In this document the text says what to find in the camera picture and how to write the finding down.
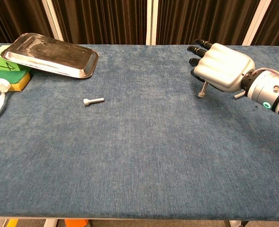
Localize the blue table cloth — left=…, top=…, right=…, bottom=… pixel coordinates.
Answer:
left=0, top=43, right=279, bottom=219

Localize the silver rectangular metal tray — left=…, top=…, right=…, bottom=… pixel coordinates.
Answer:
left=0, top=33, right=100, bottom=79

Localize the orange object under table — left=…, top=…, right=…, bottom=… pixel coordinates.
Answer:
left=64, top=219, right=89, bottom=227

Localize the green and yellow sponge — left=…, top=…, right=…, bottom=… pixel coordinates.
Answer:
left=0, top=69, right=32, bottom=92

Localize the green foam cube marked four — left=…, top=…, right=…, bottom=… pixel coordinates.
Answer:
left=0, top=44, right=32, bottom=71

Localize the white partition frame post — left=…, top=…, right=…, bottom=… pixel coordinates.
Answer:
left=242, top=0, right=272, bottom=46
left=41, top=0, right=64, bottom=41
left=145, top=0, right=158, bottom=45

